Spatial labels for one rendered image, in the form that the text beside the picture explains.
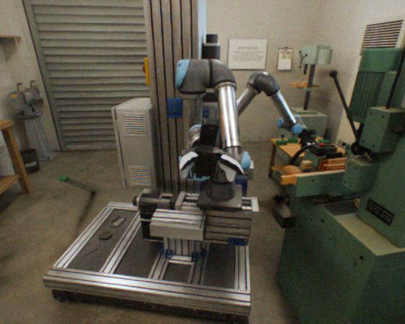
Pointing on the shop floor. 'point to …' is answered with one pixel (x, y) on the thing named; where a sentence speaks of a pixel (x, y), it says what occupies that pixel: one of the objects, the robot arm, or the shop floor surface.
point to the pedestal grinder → (32, 119)
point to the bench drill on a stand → (324, 54)
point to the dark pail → (30, 160)
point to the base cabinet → (341, 280)
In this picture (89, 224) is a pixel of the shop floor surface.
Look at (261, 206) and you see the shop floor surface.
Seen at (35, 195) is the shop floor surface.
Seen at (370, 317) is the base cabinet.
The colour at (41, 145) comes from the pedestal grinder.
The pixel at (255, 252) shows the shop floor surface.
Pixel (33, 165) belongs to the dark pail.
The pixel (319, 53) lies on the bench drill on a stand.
